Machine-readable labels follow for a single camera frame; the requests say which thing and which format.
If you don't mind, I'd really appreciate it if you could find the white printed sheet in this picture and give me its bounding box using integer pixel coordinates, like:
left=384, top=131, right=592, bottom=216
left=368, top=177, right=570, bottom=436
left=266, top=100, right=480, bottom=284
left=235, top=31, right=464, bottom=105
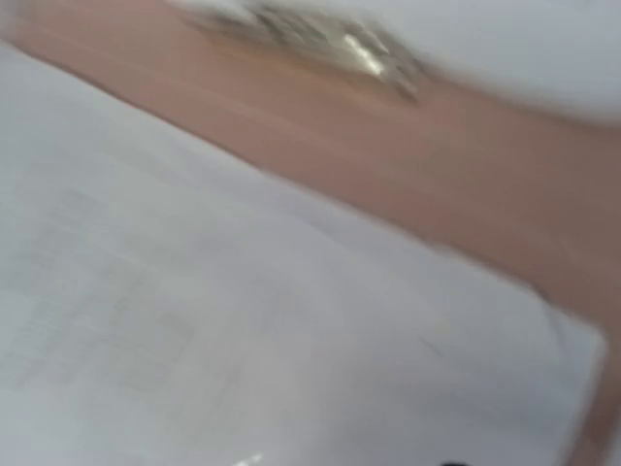
left=1, top=46, right=605, bottom=465

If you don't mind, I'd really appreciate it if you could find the pink-brown file folder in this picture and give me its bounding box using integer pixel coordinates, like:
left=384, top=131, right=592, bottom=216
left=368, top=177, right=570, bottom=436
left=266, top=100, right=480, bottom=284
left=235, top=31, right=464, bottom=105
left=13, top=1, right=620, bottom=465

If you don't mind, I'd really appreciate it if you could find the white sheet dense English text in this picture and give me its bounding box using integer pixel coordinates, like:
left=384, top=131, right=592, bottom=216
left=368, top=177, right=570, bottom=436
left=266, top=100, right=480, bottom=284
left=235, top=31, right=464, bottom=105
left=290, top=0, right=620, bottom=124

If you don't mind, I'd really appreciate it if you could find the metal folder clip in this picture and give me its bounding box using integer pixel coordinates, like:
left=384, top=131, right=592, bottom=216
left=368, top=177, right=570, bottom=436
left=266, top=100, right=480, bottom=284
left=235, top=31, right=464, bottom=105
left=180, top=1, right=425, bottom=101

